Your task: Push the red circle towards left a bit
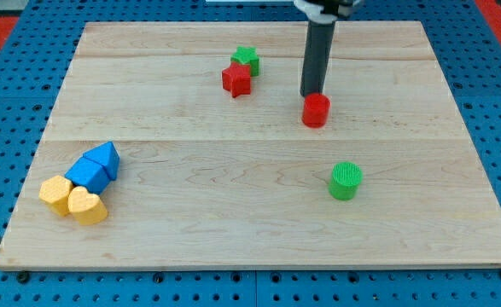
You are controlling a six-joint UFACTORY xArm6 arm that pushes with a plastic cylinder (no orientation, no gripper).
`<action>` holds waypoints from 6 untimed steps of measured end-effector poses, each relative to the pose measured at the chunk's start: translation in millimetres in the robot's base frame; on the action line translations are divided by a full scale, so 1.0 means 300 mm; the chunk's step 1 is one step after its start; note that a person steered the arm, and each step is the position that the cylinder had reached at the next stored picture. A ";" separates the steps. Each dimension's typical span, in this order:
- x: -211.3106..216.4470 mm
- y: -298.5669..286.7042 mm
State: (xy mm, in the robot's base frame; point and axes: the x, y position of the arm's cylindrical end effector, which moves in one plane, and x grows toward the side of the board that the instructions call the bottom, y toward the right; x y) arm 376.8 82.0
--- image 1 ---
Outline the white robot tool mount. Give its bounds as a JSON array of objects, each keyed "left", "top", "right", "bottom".
[{"left": 293, "top": 0, "right": 364, "bottom": 25}]

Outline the red star block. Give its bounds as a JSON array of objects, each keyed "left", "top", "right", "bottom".
[{"left": 221, "top": 61, "right": 252, "bottom": 98}]

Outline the light wooden board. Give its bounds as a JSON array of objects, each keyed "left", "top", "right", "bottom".
[{"left": 0, "top": 21, "right": 501, "bottom": 271}]

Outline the yellow hexagon block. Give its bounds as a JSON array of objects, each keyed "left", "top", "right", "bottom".
[{"left": 38, "top": 175, "right": 74, "bottom": 217}]

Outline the green star block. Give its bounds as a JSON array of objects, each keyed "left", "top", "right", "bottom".
[{"left": 230, "top": 46, "right": 260, "bottom": 77}]

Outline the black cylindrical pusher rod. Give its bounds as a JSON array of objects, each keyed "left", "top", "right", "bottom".
[{"left": 300, "top": 20, "right": 335, "bottom": 97}]

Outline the blue triangular prism block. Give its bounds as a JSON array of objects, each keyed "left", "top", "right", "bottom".
[{"left": 83, "top": 142, "right": 120, "bottom": 181}]

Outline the green cylinder block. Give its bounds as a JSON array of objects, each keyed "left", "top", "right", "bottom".
[{"left": 328, "top": 161, "right": 363, "bottom": 200}]

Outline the blue cube block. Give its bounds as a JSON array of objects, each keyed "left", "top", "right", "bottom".
[{"left": 65, "top": 157, "right": 110, "bottom": 194}]

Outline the red cylinder block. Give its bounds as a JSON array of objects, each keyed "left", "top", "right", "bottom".
[{"left": 301, "top": 93, "right": 331, "bottom": 128}]

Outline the yellow heart block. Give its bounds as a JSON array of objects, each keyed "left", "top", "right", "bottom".
[{"left": 67, "top": 186, "right": 108, "bottom": 226}]

